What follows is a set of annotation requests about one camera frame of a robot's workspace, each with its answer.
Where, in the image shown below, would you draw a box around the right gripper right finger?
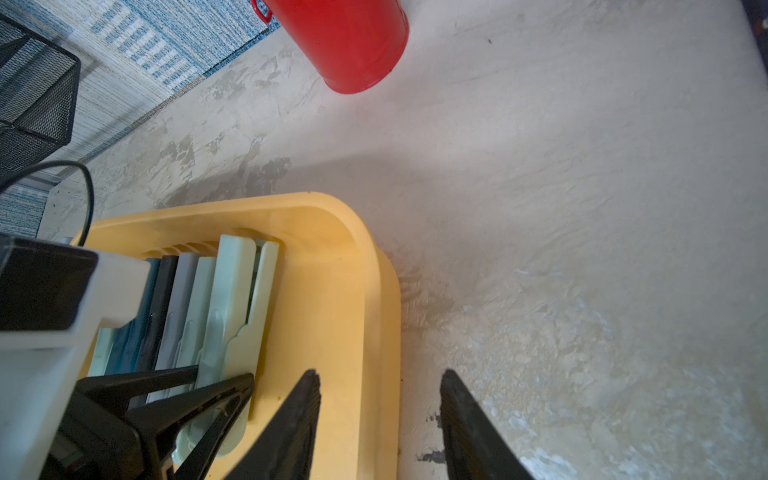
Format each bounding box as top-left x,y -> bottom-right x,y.
440,369 -> 534,480

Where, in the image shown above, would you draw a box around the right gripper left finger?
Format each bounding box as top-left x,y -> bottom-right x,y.
227,369 -> 321,479

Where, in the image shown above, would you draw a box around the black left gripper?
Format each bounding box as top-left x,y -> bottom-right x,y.
39,365 -> 255,479

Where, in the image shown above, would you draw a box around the black pruning pliers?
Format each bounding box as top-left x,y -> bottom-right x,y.
135,255 -> 179,373

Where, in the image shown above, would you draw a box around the yellow plastic storage tray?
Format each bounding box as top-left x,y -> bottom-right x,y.
86,192 -> 401,479

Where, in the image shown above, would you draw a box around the grey pruning pliers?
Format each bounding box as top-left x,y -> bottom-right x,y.
154,253 -> 200,371

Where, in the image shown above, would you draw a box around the red pen cup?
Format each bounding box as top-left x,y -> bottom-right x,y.
251,0 -> 409,94

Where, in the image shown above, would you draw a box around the black wire mesh shelf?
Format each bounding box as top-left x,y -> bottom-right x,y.
0,15 -> 81,177

